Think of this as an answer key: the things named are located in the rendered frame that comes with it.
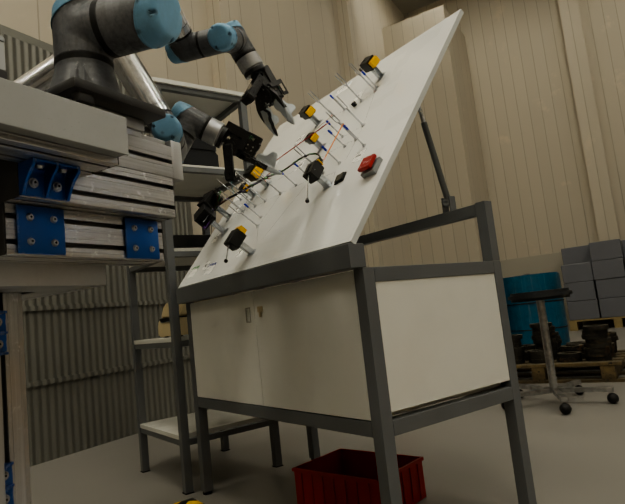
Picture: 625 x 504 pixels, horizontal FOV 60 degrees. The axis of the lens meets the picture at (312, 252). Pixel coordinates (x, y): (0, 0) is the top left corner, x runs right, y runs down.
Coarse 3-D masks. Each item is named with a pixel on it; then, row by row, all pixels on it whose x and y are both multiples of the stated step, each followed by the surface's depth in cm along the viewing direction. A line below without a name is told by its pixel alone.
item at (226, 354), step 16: (192, 304) 230; (208, 304) 217; (224, 304) 206; (240, 304) 196; (192, 320) 230; (208, 320) 218; (224, 320) 206; (240, 320) 196; (208, 336) 218; (224, 336) 206; (240, 336) 196; (256, 336) 187; (208, 352) 218; (224, 352) 207; (240, 352) 196; (256, 352) 187; (208, 368) 219; (224, 368) 207; (240, 368) 197; (256, 368) 187; (208, 384) 219; (224, 384) 207; (240, 384) 197; (256, 384) 188; (240, 400) 197; (256, 400) 188
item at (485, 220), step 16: (448, 208) 193; (464, 208) 183; (480, 208) 178; (416, 224) 201; (432, 224) 195; (480, 224) 178; (368, 240) 222; (480, 240) 178; (496, 240) 177; (496, 256) 176
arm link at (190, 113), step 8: (176, 104) 155; (184, 104) 156; (176, 112) 155; (184, 112) 155; (192, 112) 155; (200, 112) 157; (184, 120) 155; (192, 120) 155; (200, 120) 156; (208, 120) 156; (184, 128) 154; (192, 128) 156; (200, 128) 156; (200, 136) 157
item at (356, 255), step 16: (304, 256) 156; (320, 256) 149; (336, 256) 144; (352, 256) 140; (240, 272) 187; (256, 272) 178; (272, 272) 170; (288, 272) 162; (304, 272) 156; (320, 272) 150; (336, 272) 149; (192, 288) 220; (208, 288) 208; (224, 288) 197; (240, 288) 187; (256, 288) 182
